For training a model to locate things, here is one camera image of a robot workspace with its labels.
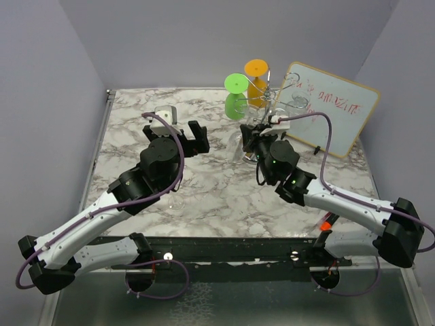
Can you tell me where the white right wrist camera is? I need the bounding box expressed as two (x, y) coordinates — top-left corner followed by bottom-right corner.
(260, 115), (290, 136)

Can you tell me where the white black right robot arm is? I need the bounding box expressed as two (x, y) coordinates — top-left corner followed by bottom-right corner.
(240, 124), (424, 268)

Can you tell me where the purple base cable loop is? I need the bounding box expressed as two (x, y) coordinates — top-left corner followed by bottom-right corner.
(118, 254), (190, 300)

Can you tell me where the red orange marker pen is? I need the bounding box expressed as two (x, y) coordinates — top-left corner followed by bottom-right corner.
(319, 213), (339, 231)

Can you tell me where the black front mounting bar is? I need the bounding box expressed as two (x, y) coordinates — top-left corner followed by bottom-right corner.
(111, 234), (354, 283)

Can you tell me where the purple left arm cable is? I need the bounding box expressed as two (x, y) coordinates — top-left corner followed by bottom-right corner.
(15, 111), (186, 290)

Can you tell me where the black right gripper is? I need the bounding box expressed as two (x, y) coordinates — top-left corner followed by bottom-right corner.
(242, 124), (279, 183)

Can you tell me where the yellow framed whiteboard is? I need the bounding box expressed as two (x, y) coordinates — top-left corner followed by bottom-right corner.
(277, 62), (380, 158)

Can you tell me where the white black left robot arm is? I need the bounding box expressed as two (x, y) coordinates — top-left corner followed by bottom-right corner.
(16, 118), (209, 295)

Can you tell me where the aluminium table edge rail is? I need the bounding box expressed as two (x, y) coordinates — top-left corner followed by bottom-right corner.
(77, 90), (117, 212)

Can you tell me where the clear wine glass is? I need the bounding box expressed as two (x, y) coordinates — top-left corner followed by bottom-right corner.
(227, 132), (245, 163)
(168, 192), (185, 211)
(268, 108), (290, 124)

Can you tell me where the green plastic wine glass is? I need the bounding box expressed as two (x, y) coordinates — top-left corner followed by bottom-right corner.
(224, 73), (249, 120)

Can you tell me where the orange plastic wine glass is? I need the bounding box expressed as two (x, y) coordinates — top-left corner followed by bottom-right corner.
(244, 58), (268, 108)

